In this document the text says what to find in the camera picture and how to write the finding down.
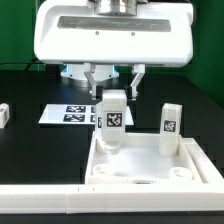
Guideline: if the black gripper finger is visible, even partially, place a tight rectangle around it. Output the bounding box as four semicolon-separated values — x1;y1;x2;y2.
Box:
126;64;145;100
84;63;102;100

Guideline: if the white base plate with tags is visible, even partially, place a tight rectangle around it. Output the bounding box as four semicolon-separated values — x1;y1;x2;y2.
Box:
38;103;135;126

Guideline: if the white L-shaped obstacle fence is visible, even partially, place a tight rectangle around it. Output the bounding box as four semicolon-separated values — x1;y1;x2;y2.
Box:
0;136;224;214

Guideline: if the white square tabletop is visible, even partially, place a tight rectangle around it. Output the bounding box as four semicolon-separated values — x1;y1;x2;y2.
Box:
85;133;202;184

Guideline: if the black cable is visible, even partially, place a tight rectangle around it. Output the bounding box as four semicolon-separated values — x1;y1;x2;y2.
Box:
0;60;44;72

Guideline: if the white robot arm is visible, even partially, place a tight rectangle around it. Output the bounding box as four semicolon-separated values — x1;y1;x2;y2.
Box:
34;0;194;99

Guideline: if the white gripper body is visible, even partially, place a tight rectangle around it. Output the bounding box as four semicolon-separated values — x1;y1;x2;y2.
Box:
34;0;194;67

